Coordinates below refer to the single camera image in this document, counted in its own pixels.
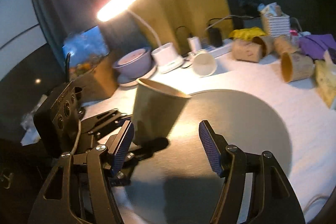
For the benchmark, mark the white phone charger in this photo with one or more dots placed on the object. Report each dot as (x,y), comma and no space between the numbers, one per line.
(194,44)

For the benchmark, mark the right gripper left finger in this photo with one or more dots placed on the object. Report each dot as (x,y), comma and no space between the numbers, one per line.
(53,203)

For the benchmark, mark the printed brown cup left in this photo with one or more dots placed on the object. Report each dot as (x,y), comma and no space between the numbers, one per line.
(246,51)

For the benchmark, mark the yellow tissue box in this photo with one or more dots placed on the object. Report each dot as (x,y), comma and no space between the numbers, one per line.
(325,77)

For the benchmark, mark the white plastic basket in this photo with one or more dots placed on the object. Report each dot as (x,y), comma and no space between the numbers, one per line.
(276,25)

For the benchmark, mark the white power strip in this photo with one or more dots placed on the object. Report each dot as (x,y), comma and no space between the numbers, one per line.
(216,51)

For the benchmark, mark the printed brown cup front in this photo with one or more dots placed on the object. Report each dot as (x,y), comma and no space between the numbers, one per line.
(295,66)

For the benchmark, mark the black power adapter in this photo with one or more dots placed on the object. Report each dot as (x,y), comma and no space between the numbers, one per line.
(215,37)

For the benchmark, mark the purple cloth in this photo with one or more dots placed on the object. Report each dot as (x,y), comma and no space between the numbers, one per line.
(315,45)

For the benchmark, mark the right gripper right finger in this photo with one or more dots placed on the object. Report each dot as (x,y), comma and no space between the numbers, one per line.
(272,200)

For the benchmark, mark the white paper cup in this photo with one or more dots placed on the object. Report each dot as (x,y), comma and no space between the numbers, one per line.
(204,64)

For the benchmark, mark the plain brown paper cup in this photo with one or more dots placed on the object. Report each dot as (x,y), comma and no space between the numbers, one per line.
(156,109)

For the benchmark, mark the white lace tablecloth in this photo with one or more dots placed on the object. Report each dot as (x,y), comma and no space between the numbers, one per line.
(310,124)

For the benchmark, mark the round grey mat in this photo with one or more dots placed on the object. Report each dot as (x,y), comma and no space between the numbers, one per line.
(179,182)

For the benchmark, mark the printed brown cup right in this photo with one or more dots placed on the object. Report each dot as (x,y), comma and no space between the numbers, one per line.
(282,44)

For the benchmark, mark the purple bowl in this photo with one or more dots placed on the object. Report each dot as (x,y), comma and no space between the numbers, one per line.
(135,64)

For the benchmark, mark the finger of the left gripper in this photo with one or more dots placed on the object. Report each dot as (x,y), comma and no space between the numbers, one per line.
(104,123)
(147,150)

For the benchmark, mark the printed brown cup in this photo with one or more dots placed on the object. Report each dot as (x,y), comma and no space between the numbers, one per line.
(246,51)
(295,66)
(282,44)

